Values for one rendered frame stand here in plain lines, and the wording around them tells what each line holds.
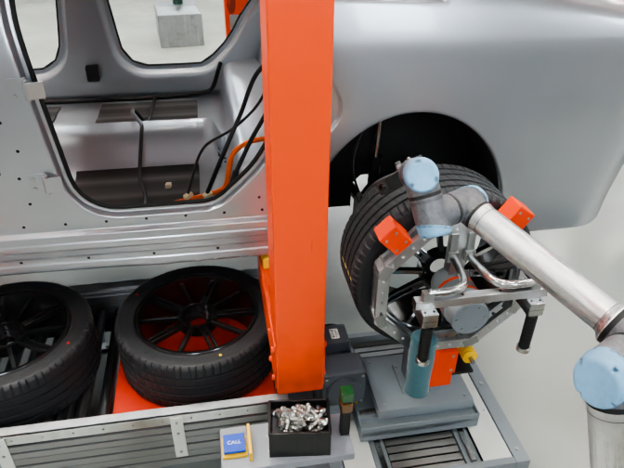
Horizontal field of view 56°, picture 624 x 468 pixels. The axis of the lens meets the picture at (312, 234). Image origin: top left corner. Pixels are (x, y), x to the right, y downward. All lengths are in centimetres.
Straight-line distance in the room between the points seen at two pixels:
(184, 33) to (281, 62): 663
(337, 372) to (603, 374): 118
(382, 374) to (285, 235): 109
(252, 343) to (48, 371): 74
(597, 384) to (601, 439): 14
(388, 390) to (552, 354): 102
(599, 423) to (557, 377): 164
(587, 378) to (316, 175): 81
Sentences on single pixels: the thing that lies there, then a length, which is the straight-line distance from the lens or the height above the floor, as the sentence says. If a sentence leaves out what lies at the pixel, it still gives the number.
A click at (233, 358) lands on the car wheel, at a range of 226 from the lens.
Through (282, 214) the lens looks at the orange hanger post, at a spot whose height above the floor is 124.
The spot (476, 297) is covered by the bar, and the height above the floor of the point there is 98.
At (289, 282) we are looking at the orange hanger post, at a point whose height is 100.
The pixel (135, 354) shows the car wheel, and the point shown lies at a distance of 235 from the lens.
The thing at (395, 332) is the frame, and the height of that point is 68.
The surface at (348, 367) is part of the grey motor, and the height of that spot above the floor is 41.
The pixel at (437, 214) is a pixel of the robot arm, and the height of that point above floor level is 129.
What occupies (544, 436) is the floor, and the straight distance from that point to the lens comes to 284.
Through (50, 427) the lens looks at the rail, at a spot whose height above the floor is 39.
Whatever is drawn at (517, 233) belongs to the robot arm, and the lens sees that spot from 162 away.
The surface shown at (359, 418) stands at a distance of 250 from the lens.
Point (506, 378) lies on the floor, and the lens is 302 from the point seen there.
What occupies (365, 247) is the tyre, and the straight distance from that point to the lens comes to 195.
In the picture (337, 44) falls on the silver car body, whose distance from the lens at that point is 203.
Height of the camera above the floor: 208
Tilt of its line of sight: 33 degrees down
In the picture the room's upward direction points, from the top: 1 degrees clockwise
